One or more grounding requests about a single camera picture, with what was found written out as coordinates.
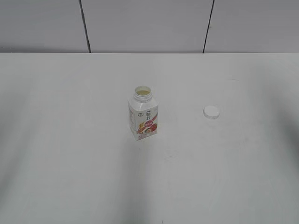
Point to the white yili yogurt bottle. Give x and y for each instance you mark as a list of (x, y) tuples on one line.
[(143, 113)]

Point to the white round bottle cap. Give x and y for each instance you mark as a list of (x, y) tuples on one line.
[(211, 112)]

